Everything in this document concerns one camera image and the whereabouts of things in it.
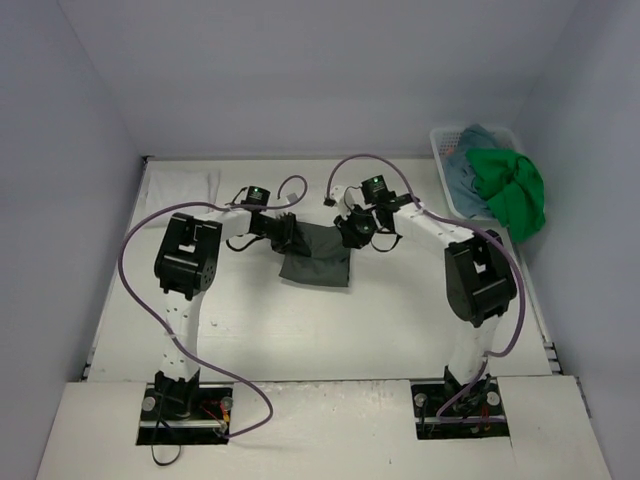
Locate light blue t-shirt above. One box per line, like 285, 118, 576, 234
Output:
444, 124, 500, 219

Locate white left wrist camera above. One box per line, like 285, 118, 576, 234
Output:
279, 192, 300, 206

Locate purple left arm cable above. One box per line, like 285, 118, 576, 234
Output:
119, 174, 309, 441

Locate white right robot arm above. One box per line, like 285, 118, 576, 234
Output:
325, 175, 517, 412

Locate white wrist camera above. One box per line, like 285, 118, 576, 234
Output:
323, 185, 358, 220
279, 192, 300, 206

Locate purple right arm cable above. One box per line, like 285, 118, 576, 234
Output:
325, 153, 526, 421

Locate green t-shirt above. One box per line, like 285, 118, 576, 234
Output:
466, 149, 546, 243

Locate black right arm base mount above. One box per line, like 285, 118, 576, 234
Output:
411, 376, 510, 441

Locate white plastic laundry basket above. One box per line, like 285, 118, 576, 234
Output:
429, 123, 521, 222

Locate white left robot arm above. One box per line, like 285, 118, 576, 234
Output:
154, 186, 296, 420

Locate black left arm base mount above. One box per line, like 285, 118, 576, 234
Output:
136, 384, 233, 446

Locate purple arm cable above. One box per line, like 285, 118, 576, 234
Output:
325, 153, 526, 421
119, 174, 309, 441

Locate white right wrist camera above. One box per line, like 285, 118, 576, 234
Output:
323, 185, 358, 220

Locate grey t-shirt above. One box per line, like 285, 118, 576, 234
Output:
279, 222, 351, 288

